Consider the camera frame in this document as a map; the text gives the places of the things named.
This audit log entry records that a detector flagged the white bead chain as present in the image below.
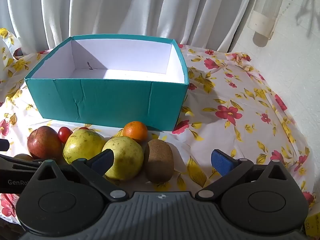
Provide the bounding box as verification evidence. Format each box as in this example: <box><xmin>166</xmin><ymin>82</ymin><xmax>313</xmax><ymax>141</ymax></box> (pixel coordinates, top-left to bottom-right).
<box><xmin>281</xmin><ymin>0</ymin><xmax>295</xmax><ymax>18</ymax></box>

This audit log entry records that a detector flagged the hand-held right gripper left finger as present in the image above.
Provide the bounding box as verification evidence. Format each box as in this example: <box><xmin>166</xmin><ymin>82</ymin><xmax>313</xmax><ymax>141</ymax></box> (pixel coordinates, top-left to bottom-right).
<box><xmin>37</xmin><ymin>149</ymin><xmax>127</xmax><ymax>202</ymax></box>

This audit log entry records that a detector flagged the teal cardboard box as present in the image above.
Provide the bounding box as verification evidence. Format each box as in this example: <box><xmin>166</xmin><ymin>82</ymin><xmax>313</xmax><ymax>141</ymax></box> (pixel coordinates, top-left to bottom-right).
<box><xmin>24</xmin><ymin>34</ymin><xmax>189</xmax><ymax>132</ymax></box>

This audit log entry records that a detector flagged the yellow green pear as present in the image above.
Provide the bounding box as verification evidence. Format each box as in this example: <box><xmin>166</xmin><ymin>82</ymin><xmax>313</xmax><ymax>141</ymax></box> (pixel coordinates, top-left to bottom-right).
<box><xmin>62</xmin><ymin>129</ymin><xmax>107</xmax><ymax>165</ymax></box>
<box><xmin>101</xmin><ymin>136</ymin><xmax>145</xmax><ymax>181</ymax></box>

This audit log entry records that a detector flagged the red apple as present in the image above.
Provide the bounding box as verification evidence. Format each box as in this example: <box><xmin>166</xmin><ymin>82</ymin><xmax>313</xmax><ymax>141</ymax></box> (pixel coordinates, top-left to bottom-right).
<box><xmin>27</xmin><ymin>126</ymin><xmax>63</xmax><ymax>160</ymax></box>

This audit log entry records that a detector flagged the floral tablecloth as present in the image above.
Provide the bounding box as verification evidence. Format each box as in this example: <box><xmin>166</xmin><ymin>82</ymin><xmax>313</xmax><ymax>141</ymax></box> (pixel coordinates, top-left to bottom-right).
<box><xmin>0</xmin><ymin>27</ymin><xmax>317</xmax><ymax>230</ymax></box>

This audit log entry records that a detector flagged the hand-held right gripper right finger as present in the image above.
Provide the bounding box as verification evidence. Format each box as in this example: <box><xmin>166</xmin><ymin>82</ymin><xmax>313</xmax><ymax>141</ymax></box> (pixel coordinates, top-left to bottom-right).
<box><xmin>195</xmin><ymin>149</ymin><xmax>287</xmax><ymax>202</ymax></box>

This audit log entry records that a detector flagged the orange mandarin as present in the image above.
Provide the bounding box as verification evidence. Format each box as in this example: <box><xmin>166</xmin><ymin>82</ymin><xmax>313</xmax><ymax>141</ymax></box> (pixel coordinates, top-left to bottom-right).
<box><xmin>122</xmin><ymin>121</ymin><xmax>148</xmax><ymax>143</ymax></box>

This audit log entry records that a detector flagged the brown kiwi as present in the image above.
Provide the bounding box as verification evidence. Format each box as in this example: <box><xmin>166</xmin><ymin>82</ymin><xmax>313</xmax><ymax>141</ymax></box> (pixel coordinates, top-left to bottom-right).
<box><xmin>14</xmin><ymin>153</ymin><xmax>34</xmax><ymax>161</ymax></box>
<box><xmin>144</xmin><ymin>139</ymin><xmax>174</xmax><ymax>183</ymax></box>

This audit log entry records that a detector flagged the white curtain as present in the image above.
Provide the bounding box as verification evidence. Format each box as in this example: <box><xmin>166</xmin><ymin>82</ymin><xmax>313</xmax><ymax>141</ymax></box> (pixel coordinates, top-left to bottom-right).
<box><xmin>0</xmin><ymin>0</ymin><xmax>258</xmax><ymax>54</ymax></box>

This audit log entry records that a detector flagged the yellow patterned object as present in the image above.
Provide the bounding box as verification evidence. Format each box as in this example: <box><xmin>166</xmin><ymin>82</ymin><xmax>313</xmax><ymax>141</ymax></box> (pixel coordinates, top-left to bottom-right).
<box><xmin>304</xmin><ymin>211</ymin><xmax>320</xmax><ymax>238</ymax></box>

